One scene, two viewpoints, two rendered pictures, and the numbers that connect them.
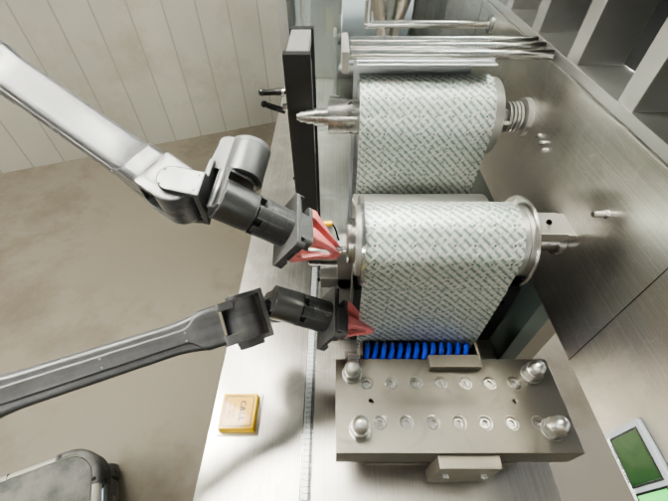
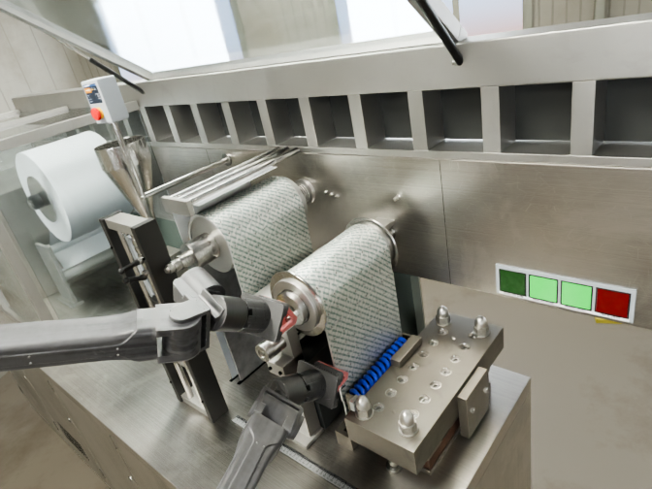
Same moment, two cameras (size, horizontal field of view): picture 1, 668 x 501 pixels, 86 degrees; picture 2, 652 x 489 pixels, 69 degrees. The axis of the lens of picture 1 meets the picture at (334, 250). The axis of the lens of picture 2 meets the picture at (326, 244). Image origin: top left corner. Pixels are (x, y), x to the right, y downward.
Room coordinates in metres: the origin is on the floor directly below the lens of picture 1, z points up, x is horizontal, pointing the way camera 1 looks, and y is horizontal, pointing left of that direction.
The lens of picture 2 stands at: (-0.22, 0.46, 1.75)
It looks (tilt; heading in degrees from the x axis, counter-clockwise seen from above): 26 degrees down; 315
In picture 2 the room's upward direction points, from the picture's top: 12 degrees counter-clockwise
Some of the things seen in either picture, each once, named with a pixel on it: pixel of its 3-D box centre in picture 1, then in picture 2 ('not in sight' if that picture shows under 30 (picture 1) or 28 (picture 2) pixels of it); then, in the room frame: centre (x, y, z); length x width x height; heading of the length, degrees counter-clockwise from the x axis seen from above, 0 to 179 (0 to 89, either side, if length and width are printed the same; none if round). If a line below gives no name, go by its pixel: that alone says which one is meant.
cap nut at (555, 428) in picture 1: (558, 425); (480, 324); (0.18, -0.36, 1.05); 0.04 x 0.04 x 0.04
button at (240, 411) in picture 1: (239, 413); not in sight; (0.25, 0.19, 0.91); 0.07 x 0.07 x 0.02; 0
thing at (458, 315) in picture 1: (423, 318); (368, 335); (0.34, -0.16, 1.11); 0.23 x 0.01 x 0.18; 90
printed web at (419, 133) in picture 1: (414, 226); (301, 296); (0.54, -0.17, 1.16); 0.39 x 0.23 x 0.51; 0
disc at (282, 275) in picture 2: (360, 241); (297, 304); (0.41, -0.04, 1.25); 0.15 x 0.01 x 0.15; 0
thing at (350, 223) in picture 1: (352, 241); (292, 307); (0.41, -0.03, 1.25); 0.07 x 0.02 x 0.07; 0
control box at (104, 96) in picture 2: not in sight; (102, 100); (0.96, -0.07, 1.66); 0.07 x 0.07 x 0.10; 6
